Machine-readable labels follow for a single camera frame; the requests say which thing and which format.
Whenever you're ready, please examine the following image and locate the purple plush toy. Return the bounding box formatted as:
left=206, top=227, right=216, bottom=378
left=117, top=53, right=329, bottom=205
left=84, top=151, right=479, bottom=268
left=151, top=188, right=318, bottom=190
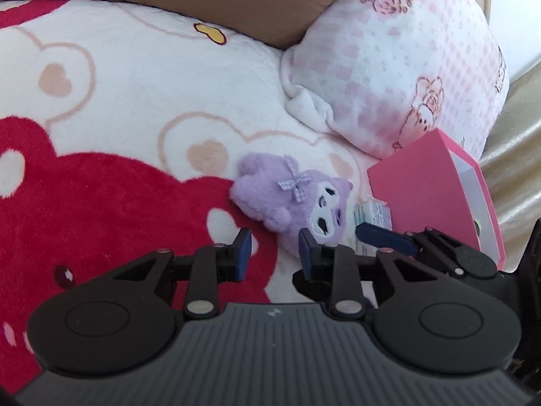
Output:
left=229, top=153, right=353, bottom=256

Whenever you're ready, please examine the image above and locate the pink open box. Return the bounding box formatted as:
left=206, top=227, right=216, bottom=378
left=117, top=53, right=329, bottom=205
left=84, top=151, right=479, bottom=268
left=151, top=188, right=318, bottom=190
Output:
left=368, top=129, right=506, bottom=269

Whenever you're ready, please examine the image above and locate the small tissue pack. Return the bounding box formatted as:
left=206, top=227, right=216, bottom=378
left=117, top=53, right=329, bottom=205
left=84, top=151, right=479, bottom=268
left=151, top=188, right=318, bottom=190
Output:
left=354, top=200, right=393, bottom=256

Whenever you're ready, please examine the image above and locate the beige satin bedsheet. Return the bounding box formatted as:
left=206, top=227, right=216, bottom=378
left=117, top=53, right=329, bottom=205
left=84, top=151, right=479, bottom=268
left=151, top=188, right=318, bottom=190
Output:
left=481, top=65, right=541, bottom=271

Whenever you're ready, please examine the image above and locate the red bear fleece blanket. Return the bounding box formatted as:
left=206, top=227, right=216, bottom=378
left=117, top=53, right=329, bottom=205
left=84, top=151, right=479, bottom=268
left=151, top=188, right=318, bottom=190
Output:
left=1, top=0, right=373, bottom=393

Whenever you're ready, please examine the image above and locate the pink checked pillow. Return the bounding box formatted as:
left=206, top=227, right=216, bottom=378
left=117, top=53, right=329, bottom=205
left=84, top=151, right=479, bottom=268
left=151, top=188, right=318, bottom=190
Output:
left=281, top=0, right=509, bottom=159

